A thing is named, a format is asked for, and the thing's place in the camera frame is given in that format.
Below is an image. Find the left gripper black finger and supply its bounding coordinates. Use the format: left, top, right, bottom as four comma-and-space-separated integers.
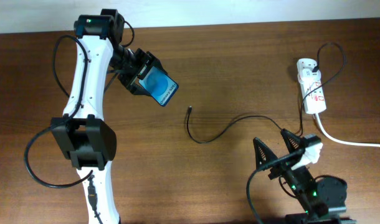
127, 83, 151, 96
148, 54, 168, 75

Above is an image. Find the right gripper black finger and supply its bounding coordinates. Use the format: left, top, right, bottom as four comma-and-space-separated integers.
280, 129, 304, 154
253, 138, 279, 171

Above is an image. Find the blue screen Galaxy smartphone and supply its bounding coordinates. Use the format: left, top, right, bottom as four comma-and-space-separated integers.
139, 67, 179, 106

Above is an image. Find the black USB charging cable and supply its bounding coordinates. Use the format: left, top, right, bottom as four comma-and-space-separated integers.
186, 42, 346, 145

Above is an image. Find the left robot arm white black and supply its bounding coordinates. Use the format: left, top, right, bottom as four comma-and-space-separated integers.
51, 9, 179, 223

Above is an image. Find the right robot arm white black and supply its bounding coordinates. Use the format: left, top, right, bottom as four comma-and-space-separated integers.
246, 129, 357, 224

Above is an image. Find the white charger adapter plug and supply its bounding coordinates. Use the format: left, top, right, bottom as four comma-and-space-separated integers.
298, 68, 321, 84

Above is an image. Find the white power strip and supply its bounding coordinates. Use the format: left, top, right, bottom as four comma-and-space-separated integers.
297, 58, 326, 114

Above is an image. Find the white power strip cord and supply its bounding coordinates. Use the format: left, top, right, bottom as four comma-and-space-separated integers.
313, 113, 380, 149

